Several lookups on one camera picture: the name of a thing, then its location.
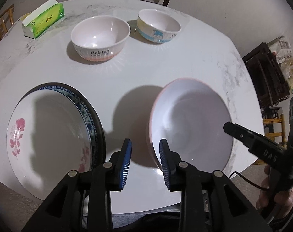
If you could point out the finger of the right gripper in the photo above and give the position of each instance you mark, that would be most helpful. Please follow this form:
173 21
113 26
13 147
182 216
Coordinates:
250 139

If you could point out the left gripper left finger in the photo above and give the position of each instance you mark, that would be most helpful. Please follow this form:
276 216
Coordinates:
121 162

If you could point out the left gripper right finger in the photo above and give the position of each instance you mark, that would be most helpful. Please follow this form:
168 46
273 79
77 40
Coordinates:
169 163

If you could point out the large blue floral plate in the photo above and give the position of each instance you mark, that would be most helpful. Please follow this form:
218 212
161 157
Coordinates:
99 155

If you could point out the white plate pink flowers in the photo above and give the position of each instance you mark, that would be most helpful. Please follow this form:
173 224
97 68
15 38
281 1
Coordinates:
47 137

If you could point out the white pink Rabbit bowl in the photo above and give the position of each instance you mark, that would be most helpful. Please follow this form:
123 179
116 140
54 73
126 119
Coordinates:
100 38

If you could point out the yellow blue cartoon bowl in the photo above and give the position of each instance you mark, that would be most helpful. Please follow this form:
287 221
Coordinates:
157 26

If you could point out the small blue floral plate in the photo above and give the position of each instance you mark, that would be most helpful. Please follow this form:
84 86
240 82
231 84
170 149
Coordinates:
82 108

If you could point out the right hand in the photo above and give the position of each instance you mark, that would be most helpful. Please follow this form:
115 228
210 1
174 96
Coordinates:
283 199

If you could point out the small bamboo stool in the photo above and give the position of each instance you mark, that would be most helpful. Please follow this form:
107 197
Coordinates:
275 129

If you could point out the dark stacked chairs right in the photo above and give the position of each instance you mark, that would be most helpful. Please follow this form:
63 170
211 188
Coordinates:
266 75

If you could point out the bags of goods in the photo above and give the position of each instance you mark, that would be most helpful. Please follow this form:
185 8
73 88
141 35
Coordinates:
282 50

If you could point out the green tissue box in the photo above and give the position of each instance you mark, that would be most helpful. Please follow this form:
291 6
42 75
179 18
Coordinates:
38 21

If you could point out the bamboo chair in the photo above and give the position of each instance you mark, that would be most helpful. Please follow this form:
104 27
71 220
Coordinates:
6 20

